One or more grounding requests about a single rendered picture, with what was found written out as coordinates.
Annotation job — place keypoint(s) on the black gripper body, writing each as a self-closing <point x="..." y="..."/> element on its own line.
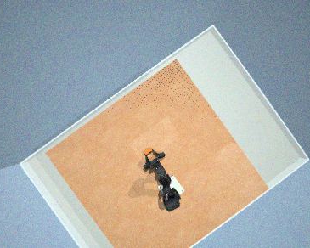
<point x="161" y="155"/>

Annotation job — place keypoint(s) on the orange block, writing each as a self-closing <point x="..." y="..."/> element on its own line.
<point x="148" y="151"/>

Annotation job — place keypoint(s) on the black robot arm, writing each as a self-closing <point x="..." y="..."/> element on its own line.
<point x="174" y="198"/>

